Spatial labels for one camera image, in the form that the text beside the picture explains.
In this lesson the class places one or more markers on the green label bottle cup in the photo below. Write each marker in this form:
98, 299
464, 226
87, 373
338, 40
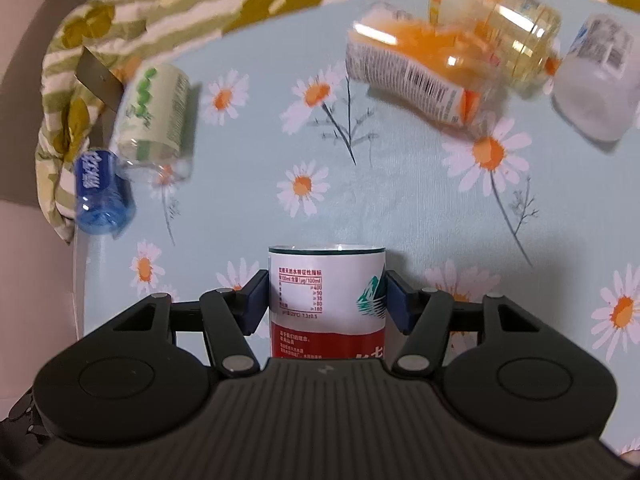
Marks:
149, 128

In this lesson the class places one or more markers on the red label bottle cup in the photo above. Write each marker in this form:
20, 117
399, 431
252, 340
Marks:
327, 303

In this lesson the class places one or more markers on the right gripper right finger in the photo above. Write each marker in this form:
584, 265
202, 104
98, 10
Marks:
423, 316

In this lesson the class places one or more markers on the yellow orange bottle cup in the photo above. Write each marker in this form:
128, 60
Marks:
522, 33

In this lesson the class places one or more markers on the grey sofa headboard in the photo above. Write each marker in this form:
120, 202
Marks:
21, 105

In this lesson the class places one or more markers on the orange white label bottle cup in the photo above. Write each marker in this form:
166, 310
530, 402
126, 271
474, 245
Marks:
446, 72

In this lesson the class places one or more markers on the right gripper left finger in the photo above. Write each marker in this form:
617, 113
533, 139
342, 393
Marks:
229, 316

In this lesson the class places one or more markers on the light blue daisy tablecloth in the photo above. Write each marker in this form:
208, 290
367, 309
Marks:
287, 151

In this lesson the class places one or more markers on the white blue label bottle cup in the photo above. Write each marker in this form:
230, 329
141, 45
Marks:
596, 87

